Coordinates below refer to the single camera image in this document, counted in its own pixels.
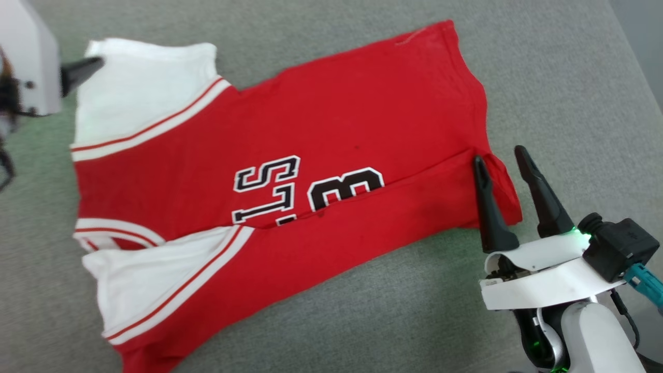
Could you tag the red and white basketball jersey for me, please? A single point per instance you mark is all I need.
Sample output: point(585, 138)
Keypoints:
point(336, 114)

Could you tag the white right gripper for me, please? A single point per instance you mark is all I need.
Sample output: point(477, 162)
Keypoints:
point(544, 280)

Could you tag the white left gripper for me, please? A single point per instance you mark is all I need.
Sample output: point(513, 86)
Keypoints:
point(31, 62)

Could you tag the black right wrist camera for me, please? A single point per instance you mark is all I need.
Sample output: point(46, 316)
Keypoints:
point(619, 248)

